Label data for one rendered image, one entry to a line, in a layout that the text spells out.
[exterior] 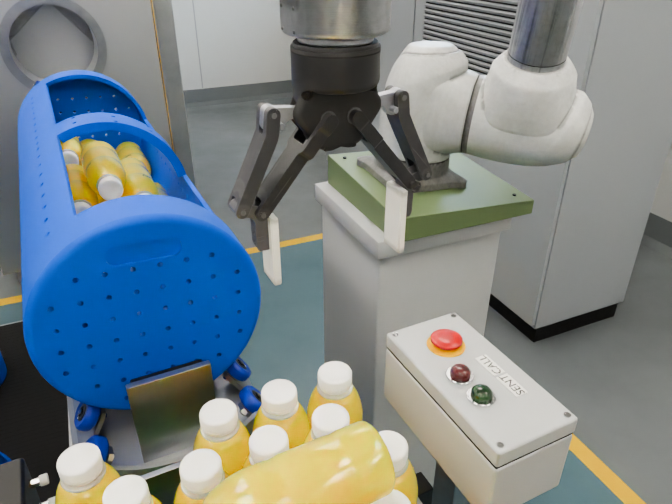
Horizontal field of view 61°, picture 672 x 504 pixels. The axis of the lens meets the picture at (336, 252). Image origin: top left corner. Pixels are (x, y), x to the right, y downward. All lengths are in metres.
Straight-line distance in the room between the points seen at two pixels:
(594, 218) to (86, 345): 1.99
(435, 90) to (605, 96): 1.14
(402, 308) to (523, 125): 0.44
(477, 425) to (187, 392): 0.35
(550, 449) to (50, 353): 0.56
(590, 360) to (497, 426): 1.98
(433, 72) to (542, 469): 0.73
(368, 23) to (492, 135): 0.68
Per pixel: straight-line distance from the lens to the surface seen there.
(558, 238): 2.30
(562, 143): 1.12
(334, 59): 0.46
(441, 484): 0.76
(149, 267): 0.70
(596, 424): 2.28
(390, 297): 1.18
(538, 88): 1.07
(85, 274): 0.70
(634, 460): 2.21
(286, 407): 0.63
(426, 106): 1.12
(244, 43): 6.05
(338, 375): 0.65
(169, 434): 0.78
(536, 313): 2.46
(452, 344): 0.65
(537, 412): 0.61
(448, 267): 1.22
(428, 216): 1.09
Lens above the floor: 1.51
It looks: 29 degrees down
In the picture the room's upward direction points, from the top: straight up
